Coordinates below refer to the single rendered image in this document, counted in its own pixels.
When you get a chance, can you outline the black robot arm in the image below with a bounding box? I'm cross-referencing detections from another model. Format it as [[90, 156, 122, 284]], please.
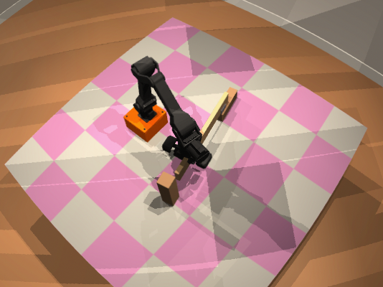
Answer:
[[131, 56, 210, 164]]

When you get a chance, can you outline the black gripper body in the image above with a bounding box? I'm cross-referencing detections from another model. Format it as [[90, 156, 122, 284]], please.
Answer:
[[162, 136, 212, 169]]

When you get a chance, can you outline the brown wooden plank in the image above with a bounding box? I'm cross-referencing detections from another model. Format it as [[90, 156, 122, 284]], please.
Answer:
[[174, 92, 229, 181]]

